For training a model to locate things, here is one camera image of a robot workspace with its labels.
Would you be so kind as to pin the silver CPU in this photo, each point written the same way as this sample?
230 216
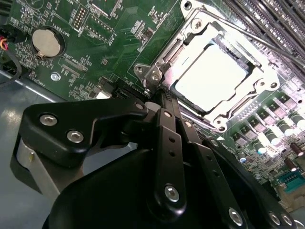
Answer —
209 78

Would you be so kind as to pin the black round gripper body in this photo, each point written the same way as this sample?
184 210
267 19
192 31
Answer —
107 198

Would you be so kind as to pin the metal socket cover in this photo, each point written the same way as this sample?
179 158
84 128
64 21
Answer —
190 43

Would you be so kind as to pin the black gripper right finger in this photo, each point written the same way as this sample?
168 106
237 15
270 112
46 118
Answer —
226 181

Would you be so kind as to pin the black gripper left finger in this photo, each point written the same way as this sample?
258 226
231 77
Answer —
59 119

